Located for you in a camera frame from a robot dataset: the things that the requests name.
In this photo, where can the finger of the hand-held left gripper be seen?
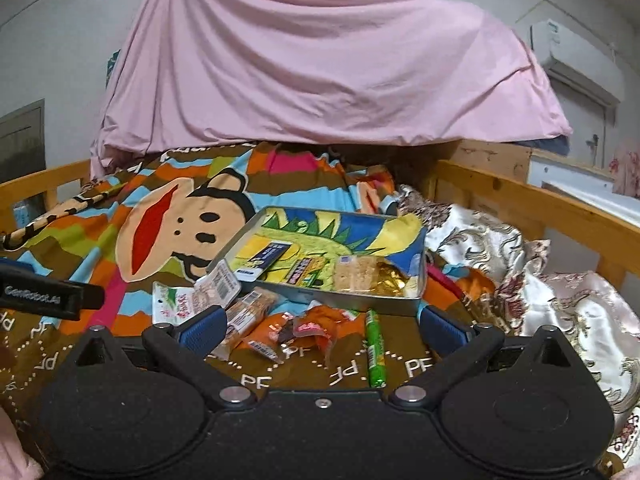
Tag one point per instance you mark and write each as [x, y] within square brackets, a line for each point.
[15, 265]
[92, 297]

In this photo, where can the yellow purple candy packet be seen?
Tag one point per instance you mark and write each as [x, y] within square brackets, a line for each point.
[302, 272]

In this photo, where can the orange barcode snack packet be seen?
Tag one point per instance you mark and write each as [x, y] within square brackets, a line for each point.
[267, 332]

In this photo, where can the white green snack packet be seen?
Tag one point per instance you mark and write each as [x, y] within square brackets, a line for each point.
[172, 305]

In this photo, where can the white barcode snack packet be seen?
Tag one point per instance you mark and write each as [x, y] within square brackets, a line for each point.
[220, 285]

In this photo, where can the floral curtain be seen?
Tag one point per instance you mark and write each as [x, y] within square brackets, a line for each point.
[627, 167]

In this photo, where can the floral satin quilt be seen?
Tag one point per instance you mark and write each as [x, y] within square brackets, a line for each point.
[550, 300]

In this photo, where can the white air conditioner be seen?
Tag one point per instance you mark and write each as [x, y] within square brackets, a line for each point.
[570, 50]

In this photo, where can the blue white snack packet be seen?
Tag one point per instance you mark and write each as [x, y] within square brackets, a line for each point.
[265, 260]

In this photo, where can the gold snack packet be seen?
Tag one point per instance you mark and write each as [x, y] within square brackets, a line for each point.
[392, 282]

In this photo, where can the monkey printed blanket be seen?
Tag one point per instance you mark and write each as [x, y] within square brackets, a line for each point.
[100, 240]

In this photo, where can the pink fuzzy clothing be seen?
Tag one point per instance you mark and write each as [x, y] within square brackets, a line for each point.
[17, 450]

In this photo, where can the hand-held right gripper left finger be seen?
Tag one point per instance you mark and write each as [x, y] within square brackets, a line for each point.
[202, 330]

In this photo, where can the cartoon printed metal tin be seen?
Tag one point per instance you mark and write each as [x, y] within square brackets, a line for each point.
[350, 230]

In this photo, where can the orange red-label snack packet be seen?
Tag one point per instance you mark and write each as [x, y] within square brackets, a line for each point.
[327, 325]

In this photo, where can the green snack stick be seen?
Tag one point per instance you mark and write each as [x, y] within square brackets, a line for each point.
[375, 350]

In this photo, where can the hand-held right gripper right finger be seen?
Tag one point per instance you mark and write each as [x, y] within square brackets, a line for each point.
[442, 327]

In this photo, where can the pink bed sheet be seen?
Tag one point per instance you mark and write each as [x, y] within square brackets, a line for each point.
[320, 60]

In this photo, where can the teal wall poster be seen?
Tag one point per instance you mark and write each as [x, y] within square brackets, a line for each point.
[113, 67]

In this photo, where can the wooden bed rail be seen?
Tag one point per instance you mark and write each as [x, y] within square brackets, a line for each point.
[550, 210]
[45, 180]

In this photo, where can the clear oat bar packet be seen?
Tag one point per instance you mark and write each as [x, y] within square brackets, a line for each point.
[247, 315]

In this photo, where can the clear rice cracker packet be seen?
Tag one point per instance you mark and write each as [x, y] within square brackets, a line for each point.
[357, 272]

